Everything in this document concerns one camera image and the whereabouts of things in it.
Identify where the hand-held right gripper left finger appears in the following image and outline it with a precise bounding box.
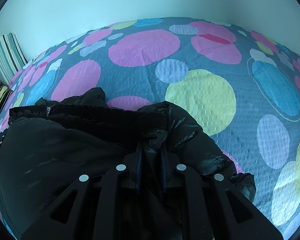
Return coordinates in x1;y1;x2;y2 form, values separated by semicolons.
21;142;144;240

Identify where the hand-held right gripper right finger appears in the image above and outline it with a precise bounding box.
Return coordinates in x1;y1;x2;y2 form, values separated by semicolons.
160;145;283;240

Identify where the black puffer jacket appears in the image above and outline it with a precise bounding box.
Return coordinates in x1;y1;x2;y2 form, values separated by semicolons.
0;87;257;240

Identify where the bed with polka-dot sheet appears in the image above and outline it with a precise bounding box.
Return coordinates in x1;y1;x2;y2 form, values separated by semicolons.
0;17;300;240

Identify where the striped headboard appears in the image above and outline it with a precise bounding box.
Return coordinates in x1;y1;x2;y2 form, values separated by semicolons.
0;32;28;85

